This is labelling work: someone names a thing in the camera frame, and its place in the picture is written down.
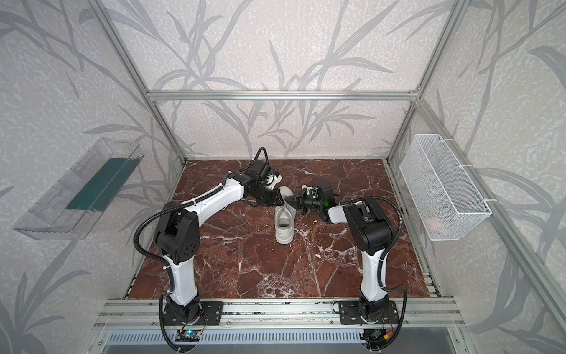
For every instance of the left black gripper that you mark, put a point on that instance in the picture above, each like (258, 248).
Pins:
(264, 194)

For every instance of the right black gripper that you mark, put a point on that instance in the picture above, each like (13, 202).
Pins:
(307, 202)

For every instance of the white sneaker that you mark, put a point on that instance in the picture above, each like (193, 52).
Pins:
(285, 237)

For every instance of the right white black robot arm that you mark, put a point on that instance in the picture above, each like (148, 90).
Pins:
(374, 235)

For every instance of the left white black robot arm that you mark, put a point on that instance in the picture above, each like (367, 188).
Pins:
(178, 230)

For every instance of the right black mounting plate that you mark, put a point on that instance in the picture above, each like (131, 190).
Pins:
(383, 312)

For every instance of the black mounting plate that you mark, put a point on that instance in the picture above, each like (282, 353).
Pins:
(383, 312)
(195, 313)

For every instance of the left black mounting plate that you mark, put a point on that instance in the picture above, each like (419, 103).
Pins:
(195, 313)

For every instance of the pink object in basket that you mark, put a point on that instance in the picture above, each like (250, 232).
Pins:
(436, 225)

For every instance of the right electronics board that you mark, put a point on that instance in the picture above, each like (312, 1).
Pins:
(376, 335)

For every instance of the electronics board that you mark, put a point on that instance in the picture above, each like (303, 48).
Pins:
(376, 335)
(182, 336)

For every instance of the left electronics board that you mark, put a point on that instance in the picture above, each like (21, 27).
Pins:
(182, 336)

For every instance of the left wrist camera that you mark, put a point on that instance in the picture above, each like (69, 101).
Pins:
(273, 178)

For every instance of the aluminium frame crossbar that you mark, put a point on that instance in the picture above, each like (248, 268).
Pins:
(282, 95)

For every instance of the white wire mesh basket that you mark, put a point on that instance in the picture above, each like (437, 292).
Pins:
(441, 187)

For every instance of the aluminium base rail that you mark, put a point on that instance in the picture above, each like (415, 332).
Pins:
(279, 314)

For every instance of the clear plastic wall bin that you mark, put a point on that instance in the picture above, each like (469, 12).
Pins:
(71, 208)

